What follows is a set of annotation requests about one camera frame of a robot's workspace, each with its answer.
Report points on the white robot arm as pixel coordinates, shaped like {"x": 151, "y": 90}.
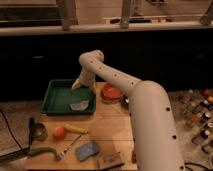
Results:
{"x": 156, "y": 140}

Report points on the green handled brush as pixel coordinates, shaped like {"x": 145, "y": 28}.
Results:
{"x": 40, "y": 150}

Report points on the yellow banana toy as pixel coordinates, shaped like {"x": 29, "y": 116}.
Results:
{"x": 75, "y": 129}

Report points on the wooden cutting board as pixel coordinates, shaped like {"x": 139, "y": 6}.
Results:
{"x": 109, "y": 126}

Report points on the green plastic tray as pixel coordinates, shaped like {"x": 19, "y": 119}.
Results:
{"x": 59, "y": 96}

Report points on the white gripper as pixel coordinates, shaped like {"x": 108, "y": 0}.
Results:
{"x": 86, "y": 78}

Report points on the blue sponge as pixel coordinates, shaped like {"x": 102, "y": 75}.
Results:
{"x": 86, "y": 150}

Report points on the spice jar rack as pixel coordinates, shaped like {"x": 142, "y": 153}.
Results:
{"x": 194, "y": 112}

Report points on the wooden block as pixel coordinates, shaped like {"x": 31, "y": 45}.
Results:
{"x": 110, "y": 161}

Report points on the orange ball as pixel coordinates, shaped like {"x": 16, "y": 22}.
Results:
{"x": 59, "y": 132}

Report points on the thin metal fork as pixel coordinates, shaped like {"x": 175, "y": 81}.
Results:
{"x": 70, "y": 145}

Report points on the grey folded towel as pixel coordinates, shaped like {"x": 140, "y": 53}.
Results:
{"x": 80, "y": 106}

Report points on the orange bowl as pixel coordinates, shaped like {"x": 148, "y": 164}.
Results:
{"x": 110, "y": 93}

